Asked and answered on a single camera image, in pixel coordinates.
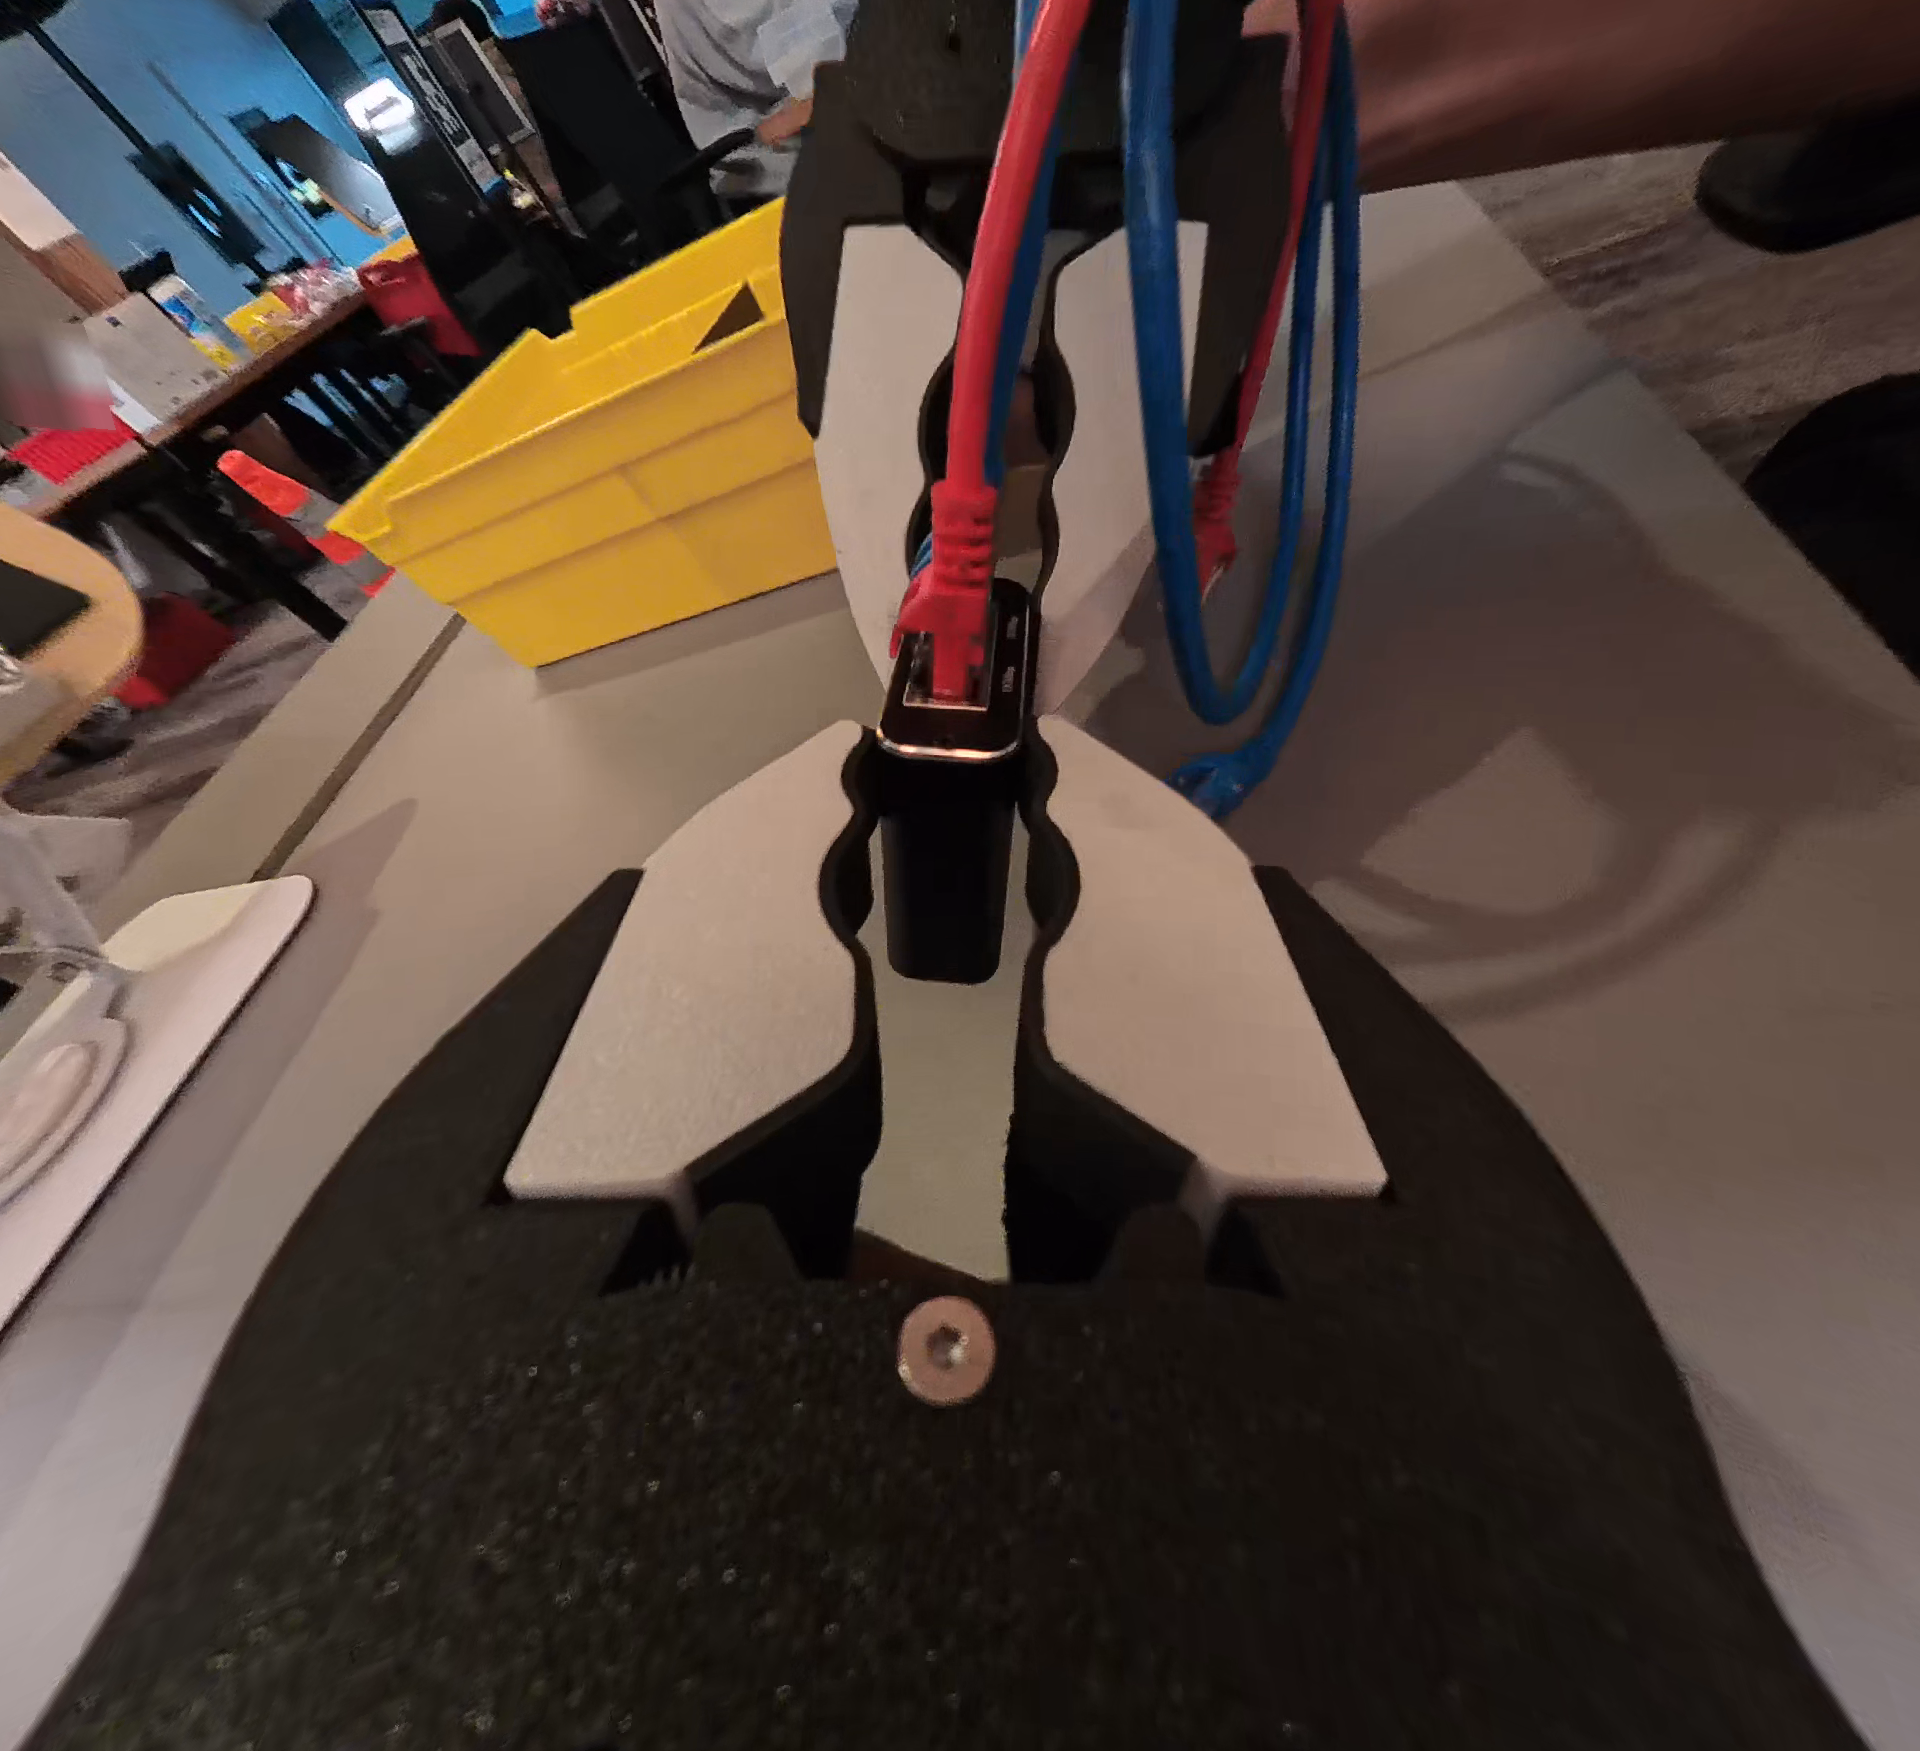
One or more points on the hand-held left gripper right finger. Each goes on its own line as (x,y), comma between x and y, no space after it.
(1200,1000)

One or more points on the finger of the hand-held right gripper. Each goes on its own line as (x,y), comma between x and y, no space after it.
(870,431)
(1109,491)

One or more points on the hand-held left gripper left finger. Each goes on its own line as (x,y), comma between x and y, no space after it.
(704,986)

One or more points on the black ethernet port adapter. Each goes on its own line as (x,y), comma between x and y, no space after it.
(944,865)

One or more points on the yellow plastic bin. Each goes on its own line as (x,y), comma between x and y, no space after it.
(599,507)

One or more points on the person's right forearm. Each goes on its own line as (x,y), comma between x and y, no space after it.
(1576,11)

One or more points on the black office chair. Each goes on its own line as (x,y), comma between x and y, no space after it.
(599,161)

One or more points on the red plastic bin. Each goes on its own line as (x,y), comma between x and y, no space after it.
(419,311)

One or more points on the white stand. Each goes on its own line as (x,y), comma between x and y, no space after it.
(180,970)

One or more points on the wooden work table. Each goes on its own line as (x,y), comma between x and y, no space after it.
(255,372)

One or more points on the black panel with wooden rim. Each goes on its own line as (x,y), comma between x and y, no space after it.
(114,641)

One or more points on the person's dark trouser leg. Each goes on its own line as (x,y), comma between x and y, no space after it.
(1859,521)

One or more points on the person's dark shoe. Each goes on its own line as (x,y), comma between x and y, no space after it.
(1815,191)

